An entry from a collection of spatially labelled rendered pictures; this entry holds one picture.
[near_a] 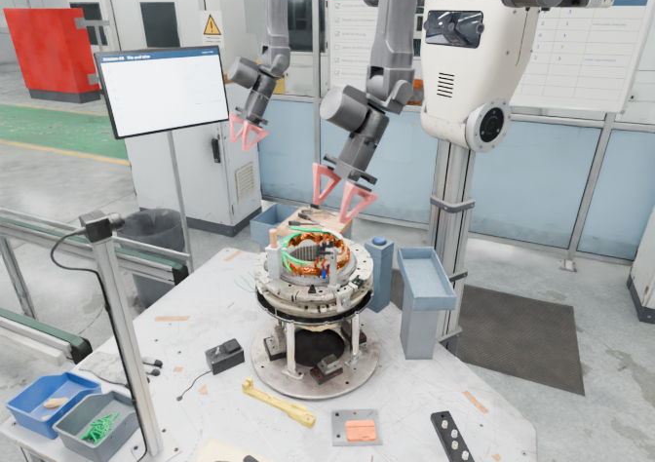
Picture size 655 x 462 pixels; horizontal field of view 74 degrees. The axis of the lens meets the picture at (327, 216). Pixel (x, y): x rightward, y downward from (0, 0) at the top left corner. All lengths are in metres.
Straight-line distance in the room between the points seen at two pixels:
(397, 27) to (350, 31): 2.54
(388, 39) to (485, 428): 0.94
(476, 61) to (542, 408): 1.75
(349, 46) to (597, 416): 2.65
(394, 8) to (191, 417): 1.04
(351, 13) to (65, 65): 2.66
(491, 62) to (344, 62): 2.25
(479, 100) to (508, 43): 0.15
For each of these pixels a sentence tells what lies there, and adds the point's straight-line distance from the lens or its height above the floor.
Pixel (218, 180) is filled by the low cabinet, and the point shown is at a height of 0.50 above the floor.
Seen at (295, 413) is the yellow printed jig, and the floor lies 0.81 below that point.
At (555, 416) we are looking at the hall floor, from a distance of 2.46.
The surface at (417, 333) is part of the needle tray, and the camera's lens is 1.30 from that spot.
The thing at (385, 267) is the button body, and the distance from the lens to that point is 1.44.
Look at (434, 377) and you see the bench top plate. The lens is 1.33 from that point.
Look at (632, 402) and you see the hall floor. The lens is 2.71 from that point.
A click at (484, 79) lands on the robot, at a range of 1.20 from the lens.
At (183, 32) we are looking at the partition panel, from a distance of 4.12.
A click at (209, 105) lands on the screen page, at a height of 1.32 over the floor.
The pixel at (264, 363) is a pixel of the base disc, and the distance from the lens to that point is 1.32.
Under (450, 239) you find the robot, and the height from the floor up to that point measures 1.06.
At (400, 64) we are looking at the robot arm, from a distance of 0.79.
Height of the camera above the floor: 1.72
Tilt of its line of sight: 26 degrees down
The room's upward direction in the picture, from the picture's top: straight up
